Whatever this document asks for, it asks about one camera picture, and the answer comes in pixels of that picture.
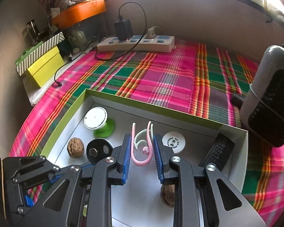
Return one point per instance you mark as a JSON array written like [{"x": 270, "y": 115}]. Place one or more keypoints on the orange tray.
[{"x": 80, "y": 11}]

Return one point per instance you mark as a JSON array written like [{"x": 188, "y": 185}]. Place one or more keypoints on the yellow box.
[{"x": 45, "y": 63}]

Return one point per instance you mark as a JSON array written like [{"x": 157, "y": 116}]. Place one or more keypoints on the green white cardboard box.
[{"x": 191, "y": 132}]

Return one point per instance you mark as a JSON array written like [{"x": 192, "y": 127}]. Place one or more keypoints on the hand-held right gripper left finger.
[{"x": 126, "y": 160}]

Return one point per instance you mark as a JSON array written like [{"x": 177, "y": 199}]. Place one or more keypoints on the white round bottle cap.
[{"x": 174, "y": 143}]

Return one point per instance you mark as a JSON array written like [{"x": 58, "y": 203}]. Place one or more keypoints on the plaid blanket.
[{"x": 168, "y": 75}]

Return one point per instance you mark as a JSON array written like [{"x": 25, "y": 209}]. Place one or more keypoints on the beige plug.
[{"x": 151, "y": 32}]

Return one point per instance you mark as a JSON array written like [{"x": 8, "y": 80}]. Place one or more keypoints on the black round disc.
[{"x": 98, "y": 143}]

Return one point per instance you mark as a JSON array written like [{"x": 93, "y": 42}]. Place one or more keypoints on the pink clip with green inner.
[{"x": 138, "y": 162}]

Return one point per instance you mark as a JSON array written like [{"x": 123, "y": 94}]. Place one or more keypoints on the black remote control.
[{"x": 217, "y": 149}]

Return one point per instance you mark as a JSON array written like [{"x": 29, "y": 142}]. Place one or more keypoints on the greenish glass ornament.
[{"x": 78, "y": 40}]

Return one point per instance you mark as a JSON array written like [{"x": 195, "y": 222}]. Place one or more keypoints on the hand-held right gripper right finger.
[{"x": 159, "y": 160}]

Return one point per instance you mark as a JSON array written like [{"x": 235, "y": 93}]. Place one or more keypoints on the white power strip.
[{"x": 156, "y": 46}]

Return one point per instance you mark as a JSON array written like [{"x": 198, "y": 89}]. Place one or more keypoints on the glass jar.
[{"x": 33, "y": 30}]

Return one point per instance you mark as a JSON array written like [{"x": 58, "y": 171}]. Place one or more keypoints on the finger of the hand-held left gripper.
[
  {"x": 33, "y": 170},
  {"x": 14, "y": 201}
]

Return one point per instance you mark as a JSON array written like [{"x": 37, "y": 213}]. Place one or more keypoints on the large walnut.
[{"x": 168, "y": 196}]

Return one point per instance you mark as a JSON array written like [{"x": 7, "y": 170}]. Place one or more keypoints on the striped box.
[{"x": 49, "y": 41}]

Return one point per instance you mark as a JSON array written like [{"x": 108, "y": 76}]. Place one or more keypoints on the grey portable fan heater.
[{"x": 267, "y": 104}]

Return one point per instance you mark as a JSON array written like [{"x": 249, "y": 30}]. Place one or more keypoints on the small walnut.
[{"x": 76, "y": 147}]

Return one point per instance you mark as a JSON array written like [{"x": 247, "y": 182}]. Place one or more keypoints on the white round cup green base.
[{"x": 95, "y": 119}]

